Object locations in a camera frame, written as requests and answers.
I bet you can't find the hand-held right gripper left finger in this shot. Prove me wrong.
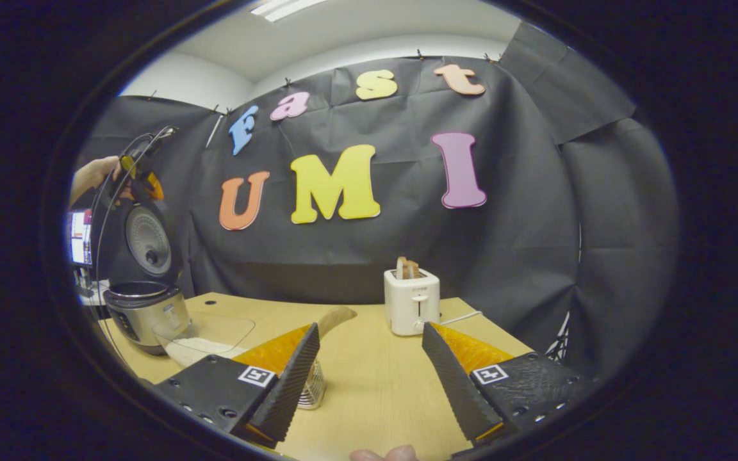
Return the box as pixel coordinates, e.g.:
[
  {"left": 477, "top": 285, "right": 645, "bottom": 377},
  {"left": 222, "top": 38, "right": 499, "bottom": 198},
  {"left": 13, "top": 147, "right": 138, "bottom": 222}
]
[{"left": 152, "top": 322, "right": 320, "bottom": 449}]

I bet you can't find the wooden spoon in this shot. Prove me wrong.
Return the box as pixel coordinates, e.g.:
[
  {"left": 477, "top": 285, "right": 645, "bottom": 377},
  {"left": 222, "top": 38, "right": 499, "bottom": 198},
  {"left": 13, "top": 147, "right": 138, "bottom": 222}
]
[{"left": 316, "top": 306, "right": 357, "bottom": 340}]

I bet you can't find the black backdrop cloth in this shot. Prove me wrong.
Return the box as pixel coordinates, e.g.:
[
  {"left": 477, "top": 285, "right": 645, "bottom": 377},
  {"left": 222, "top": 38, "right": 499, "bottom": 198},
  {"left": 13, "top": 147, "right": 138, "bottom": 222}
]
[{"left": 78, "top": 22, "right": 680, "bottom": 378}]

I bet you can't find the clear plastic rice container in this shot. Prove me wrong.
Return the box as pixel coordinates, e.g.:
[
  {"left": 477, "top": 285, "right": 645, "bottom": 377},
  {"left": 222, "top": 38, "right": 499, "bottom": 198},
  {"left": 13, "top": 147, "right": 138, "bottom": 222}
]
[{"left": 153, "top": 312, "right": 256, "bottom": 368}]

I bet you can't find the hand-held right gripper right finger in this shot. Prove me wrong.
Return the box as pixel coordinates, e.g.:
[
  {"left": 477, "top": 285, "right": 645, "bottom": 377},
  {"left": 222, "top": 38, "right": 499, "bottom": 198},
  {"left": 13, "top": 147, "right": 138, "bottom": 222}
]
[{"left": 422, "top": 322, "right": 600, "bottom": 446}]

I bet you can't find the dark lidded silver rice cooker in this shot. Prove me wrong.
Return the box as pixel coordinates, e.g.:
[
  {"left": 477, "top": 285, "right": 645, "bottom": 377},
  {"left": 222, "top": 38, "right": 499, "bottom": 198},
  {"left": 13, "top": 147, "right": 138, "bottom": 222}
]
[{"left": 94, "top": 198, "right": 192, "bottom": 356}]

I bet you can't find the clear wire chopstick holder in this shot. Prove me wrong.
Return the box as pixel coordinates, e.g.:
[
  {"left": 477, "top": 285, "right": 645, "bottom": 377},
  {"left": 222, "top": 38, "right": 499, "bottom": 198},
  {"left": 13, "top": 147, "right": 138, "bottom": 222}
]
[{"left": 297, "top": 359, "right": 328, "bottom": 410}]

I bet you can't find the white toaster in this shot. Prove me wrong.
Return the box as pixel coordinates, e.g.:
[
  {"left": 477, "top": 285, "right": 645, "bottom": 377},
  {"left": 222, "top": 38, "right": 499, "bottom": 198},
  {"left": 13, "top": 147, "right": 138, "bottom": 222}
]
[{"left": 384, "top": 268, "right": 441, "bottom": 337}]

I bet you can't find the computer monitor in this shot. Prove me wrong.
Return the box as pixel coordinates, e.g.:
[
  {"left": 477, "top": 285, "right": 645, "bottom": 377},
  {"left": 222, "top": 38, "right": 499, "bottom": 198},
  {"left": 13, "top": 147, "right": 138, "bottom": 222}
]
[{"left": 69, "top": 208, "right": 94, "bottom": 266}]

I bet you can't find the ceiling light panel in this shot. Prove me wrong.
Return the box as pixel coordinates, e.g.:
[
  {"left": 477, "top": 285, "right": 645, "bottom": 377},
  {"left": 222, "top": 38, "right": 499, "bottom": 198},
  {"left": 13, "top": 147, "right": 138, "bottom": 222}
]
[{"left": 250, "top": 0, "right": 331, "bottom": 23}]

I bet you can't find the white toaster cable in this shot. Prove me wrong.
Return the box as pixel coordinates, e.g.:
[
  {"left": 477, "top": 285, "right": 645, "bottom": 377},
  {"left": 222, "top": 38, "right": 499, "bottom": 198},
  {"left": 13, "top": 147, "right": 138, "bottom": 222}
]
[{"left": 438, "top": 311, "right": 483, "bottom": 327}]

